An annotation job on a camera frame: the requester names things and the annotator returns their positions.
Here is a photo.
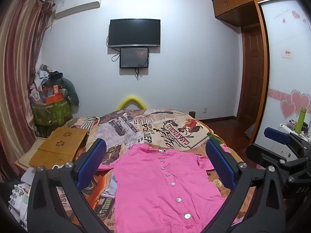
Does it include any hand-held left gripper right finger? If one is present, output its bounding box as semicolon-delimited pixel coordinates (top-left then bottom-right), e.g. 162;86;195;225
202;139;286;233

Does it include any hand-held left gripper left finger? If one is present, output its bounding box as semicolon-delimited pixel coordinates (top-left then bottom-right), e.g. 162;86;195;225
27;138;117;233

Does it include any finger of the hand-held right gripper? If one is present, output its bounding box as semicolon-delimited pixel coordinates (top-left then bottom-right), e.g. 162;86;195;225
264;127;311;155
245;143;311;176

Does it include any pink buttoned cardigan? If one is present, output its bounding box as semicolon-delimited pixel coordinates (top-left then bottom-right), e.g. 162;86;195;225
98;144;240;233

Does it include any pile of clothes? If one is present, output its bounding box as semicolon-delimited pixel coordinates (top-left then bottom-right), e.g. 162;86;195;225
29;64;64;97

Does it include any green bottle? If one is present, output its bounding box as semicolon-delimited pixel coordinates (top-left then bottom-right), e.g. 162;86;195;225
295;107;307;134

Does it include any wooden lap desk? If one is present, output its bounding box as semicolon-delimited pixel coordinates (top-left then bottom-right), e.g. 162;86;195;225
29;127;88;168

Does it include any white heart print wardrobe door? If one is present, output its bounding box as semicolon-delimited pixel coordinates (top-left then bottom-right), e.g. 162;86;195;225
255;0;311;146

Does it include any green patterned bag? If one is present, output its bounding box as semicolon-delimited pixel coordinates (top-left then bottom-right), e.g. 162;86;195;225
32;99;73;139

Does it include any brown wooden door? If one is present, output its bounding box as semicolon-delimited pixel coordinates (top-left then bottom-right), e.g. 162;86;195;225
240;23;268;127

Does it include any printed newspaper pattern blanket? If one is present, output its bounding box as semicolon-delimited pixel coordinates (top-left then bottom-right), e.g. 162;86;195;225
56;108;258;233

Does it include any light wooden board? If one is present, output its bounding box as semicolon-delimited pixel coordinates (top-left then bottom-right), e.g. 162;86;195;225
14;137;50;168

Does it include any yellow foam arch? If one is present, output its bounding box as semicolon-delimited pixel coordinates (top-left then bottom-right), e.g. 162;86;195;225
117;95;148;111

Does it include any grey jacket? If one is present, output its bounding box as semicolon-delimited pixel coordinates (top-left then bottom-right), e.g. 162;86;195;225
59;77;80;107

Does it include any orange box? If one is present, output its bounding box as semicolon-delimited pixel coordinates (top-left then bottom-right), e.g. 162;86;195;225
42;94;64;105

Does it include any red white sticker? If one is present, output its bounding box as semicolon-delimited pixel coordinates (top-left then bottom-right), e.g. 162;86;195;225
280;49;295;59

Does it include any pile of white packets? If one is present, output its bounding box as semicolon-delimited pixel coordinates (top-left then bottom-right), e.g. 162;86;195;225
7;167;37;229

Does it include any striped red beige curtain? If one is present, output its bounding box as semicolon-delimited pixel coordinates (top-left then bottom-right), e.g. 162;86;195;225
0;0;55;182

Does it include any wooden overhead cabinet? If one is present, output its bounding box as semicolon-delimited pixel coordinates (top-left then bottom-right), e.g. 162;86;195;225
212;0;295;27

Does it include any white air conditioner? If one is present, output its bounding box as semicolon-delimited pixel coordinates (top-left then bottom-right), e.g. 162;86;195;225
54;0;103;20

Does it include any small black wall monitor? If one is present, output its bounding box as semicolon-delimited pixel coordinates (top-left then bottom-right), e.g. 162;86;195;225
120;48;149;69

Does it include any black wall television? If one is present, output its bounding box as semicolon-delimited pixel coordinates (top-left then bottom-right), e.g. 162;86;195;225
108;19;161;48

